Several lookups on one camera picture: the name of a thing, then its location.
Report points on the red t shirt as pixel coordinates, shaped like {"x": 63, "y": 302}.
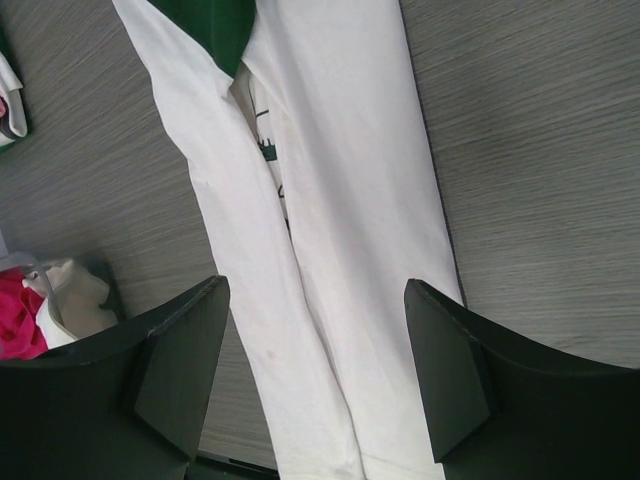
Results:
{"x": 21, "y": 338}

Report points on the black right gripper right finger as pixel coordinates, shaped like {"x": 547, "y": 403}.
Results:
{"x": 499, "y": 405}

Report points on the clear plastic bin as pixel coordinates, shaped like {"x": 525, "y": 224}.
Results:
{"x": 28, "y": 263}

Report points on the white and green raglan shirt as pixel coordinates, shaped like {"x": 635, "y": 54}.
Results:
{"x": 309, "y": 158}

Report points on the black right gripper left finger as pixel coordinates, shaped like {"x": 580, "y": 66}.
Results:
{"x": 126, "y": 403}

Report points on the white t shirt in bin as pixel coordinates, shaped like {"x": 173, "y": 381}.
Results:
{"x": 74, "y": 305}

